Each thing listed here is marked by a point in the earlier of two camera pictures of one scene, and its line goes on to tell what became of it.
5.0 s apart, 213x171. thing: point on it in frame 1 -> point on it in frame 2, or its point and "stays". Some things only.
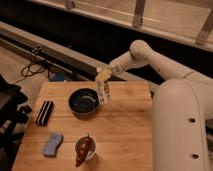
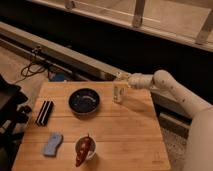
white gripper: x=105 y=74 -> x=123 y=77
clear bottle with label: x=104 y=91 -> x=119 y=88
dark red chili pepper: x=83 y=147 stays
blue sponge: x=55 y=140 stays
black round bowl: x=83 y=101 stays
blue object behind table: x=59 y=77 stays
